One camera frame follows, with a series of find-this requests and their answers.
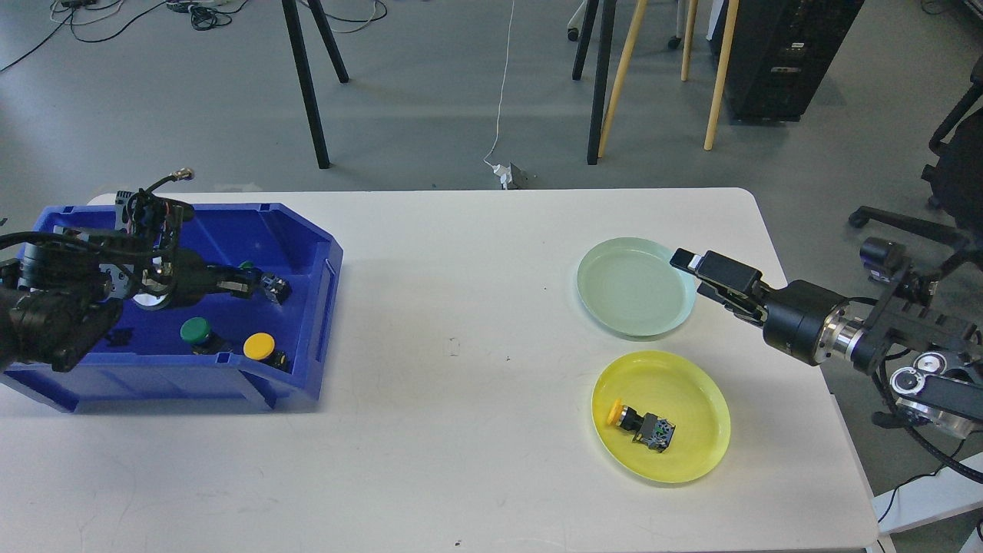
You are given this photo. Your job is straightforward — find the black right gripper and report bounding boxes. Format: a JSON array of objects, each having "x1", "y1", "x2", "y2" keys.
[{"x1": 670, "y1": 248, "x2": 849, "y2": 366}]

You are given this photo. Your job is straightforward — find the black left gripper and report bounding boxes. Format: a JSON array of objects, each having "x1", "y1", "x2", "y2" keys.
[{"x1": 132, "y1": 250, "x2": 263, "y2": 311}]

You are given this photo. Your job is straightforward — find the green button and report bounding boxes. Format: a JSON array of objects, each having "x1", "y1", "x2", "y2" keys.
[
  {"x1": 238, "y1": 261, "x2": 292, "y2": 306},
  {"x1": 179, "y1": 317, "x2": 233, "y2": 355}
]

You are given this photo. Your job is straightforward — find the green button front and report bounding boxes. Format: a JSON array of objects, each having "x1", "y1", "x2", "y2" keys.
[{"x1": 179, "y1": 317, "x2": 233, "y2": 355}]

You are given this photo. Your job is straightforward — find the yellow button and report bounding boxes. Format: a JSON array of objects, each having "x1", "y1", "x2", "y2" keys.
[
  {"x1": 242, "y1": 333, "x2": 291, "y2": 373},
  {"x1": 607, "y1": 399, "x2": 677, "y2": 454}
]

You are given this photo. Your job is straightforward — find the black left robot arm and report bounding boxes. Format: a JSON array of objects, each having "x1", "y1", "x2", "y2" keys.
[{"x1": 1, "y1": 168, "x2": 292, "y2": 373}]

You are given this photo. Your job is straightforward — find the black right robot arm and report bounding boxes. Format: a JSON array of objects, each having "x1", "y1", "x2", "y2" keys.
[{"x1": 670, "y1": 238, "x2": 982, "y2": 482}]

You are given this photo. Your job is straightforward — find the light green plate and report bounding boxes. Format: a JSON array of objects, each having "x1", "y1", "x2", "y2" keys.
[{"x1": 576, "y1": 237, "x2": 697, "y2": 337}]

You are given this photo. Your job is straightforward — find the yellow plate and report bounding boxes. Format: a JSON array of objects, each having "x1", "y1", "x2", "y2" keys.
[{"x1": 591, "y1": 350, "x2": 733, "y2": 485}]

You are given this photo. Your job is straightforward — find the blue plastic bin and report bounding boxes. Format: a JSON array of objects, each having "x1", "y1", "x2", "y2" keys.
[{"x1": 2, "y1": 203, "x2": 343, "y2": 412}]

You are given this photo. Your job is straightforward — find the small black part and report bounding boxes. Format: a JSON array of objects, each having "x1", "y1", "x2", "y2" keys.
[{"x1": 104, "y1": 328, "x2": 134, "y2": 349}]

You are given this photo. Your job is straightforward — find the wooden leg right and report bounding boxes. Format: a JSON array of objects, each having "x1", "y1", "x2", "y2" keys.
[{"x1": 703, "y1": 1, "x2": 741, "y2": 151}]

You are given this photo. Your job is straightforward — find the wooden leg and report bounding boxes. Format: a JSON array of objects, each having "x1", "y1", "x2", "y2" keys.
[
  {"x1": 597, "y1": 1, "x2": 649, "y2": 158},
  {"x1": 680, "y1": 0, "x2": 699, "y2": 83},
  {"x1": 703, "y1": 1, "x2": 741, "y2": 151}
]

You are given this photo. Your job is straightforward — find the black computer tower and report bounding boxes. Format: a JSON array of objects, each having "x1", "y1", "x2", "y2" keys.
[{"x1": 724, "y1": 1, "x2": 864, "y2": 124}]

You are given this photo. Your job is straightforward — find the black office chair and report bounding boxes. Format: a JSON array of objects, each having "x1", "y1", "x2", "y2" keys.
[{"x1": 847, "y1": 58, "x2": 982, "y2": 261}]

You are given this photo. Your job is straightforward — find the white power plug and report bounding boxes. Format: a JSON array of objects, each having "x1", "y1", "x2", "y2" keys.
[{"x1": 491, "y1": 164, "x2": 514, "y2": 190}]

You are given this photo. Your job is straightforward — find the black tripod legs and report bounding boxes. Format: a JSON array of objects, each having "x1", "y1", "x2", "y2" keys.
[{"x1": 281, "y1": 1, "x2": 350, "y2": 171}]

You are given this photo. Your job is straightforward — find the wooden leg middle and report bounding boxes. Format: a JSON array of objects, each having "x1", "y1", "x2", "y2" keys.
[{"x1": 680, "y1": 0, "x2": 699, "y2": 83}]

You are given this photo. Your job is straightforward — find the wooden leg left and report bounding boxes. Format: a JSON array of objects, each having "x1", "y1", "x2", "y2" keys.
[{"x1": 597, "y1": 1, "x2": 649, "y2": 158}]

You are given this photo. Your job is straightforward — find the black table leg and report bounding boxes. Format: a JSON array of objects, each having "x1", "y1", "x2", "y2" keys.
[{"x1": 571, "y1": 1, "x2": 618, "y2": 167}]

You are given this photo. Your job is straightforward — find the white power cable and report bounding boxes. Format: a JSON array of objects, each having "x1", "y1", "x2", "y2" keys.
[{"x1": 482, "y1": 0, "x2": 517, "y2": 171}]

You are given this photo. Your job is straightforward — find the black cable right floor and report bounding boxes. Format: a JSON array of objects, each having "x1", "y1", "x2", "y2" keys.
[{"x1": 875, "y1": 461, "x2": 961, "y2": 523}]

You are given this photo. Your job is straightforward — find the floor cable bundle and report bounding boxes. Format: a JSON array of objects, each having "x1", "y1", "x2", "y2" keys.
[{"x1": 0, "y1": 0, "x2": 389, "y2": 74}]

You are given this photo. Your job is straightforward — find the white frame bar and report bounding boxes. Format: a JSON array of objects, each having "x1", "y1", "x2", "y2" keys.
[{"x1": 872, "y1": 468, "x2": 982, "y2": 535}]

